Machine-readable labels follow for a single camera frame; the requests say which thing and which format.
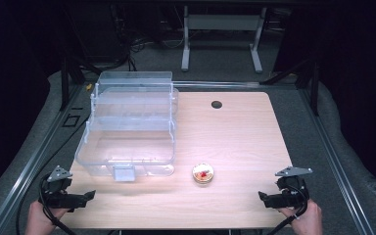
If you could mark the aluminium floor rail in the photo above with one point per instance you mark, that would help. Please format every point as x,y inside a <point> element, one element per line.
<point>29,166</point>
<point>336,163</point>

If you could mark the person's right hand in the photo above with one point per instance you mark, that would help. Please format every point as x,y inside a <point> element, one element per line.
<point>306,220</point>

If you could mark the clear plastic tiered storage box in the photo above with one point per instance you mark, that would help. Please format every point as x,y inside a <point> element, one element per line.
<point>127,130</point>

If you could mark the small yellow clip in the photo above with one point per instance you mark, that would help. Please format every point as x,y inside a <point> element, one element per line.
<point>88,87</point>

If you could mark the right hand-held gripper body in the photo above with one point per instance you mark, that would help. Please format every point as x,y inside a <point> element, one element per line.
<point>290,192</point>

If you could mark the grey metal table stand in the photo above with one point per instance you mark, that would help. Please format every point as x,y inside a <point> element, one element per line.
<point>222,23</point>

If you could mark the black frame post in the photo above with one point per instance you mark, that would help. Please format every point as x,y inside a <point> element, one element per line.
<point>313,88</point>
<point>64,84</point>

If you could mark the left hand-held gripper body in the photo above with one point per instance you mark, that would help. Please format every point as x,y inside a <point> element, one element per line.
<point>57,191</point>

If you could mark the person's left hand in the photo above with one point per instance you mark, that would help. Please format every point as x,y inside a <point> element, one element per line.
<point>39,220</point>

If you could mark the small round tin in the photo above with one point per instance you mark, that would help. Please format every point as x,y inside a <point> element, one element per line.
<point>203,173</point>

